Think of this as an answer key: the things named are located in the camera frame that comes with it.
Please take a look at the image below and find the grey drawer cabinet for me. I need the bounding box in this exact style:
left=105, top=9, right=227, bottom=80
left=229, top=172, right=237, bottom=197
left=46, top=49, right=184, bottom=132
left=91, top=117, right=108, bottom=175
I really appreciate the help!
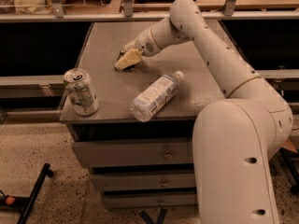
left=61, top=21, right=222, bottom=209

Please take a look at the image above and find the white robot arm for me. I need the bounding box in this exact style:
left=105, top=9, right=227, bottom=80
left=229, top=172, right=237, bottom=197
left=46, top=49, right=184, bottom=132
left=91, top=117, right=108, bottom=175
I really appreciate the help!
left=115, top=0, right=293, bottom=224

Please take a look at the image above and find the metal shelf rail frame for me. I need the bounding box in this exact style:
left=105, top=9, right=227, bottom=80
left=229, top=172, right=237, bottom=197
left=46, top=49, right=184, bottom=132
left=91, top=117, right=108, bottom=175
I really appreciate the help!
left=0, top=0, right=299, bottom=22

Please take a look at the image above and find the clear blue plastic bottle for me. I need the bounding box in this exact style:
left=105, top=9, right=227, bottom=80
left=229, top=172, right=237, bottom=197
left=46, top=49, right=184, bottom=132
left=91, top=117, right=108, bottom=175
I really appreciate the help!
left=130, top=71, right=184, bottom=122

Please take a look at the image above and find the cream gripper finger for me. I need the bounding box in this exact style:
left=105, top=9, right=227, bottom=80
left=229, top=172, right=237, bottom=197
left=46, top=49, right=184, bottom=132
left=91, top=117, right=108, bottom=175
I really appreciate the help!
left=123, top=38, right=137, bottom=51
left=114, top=49, right=142, bottom=70

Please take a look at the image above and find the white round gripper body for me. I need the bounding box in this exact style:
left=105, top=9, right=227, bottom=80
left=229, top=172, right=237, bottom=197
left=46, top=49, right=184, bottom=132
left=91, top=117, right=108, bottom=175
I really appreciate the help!
left=134, top=30, right=161, bottom=57

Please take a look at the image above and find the silver green soda can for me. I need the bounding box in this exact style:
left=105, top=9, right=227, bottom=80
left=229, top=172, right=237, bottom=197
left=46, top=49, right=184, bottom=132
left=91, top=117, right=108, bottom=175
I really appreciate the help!
left=64, top=68, right=99, bottom=116

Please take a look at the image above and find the black stand with orange clip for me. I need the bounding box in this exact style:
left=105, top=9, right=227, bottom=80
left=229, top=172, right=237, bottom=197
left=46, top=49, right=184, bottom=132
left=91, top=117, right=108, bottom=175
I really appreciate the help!
left=0, top=162, right=55, bottom=224

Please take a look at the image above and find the black rxbar chocolate wrapper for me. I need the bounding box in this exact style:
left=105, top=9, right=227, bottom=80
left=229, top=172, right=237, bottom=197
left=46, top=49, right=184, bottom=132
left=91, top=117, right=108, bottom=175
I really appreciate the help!
left=115, top=51, right=135, bottom=70

